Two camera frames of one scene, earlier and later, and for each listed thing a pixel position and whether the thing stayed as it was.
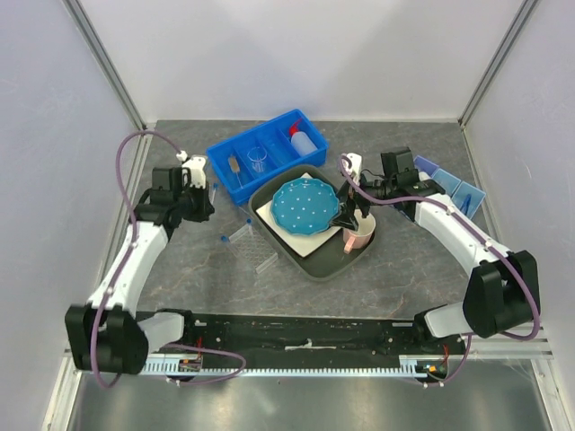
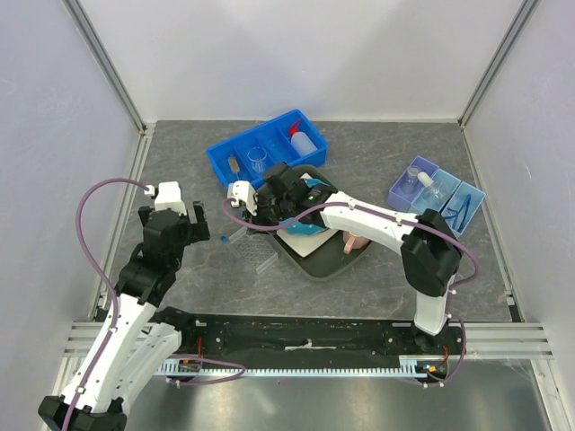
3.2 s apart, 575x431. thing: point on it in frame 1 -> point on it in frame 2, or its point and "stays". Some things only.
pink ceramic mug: (359, 239) stays
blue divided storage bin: (291, 139) stays
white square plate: (303, 244) stays
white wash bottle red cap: (301, 141) stays
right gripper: (349, 197) -> (259, 217)
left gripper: (207, 208) -> (198, 231)
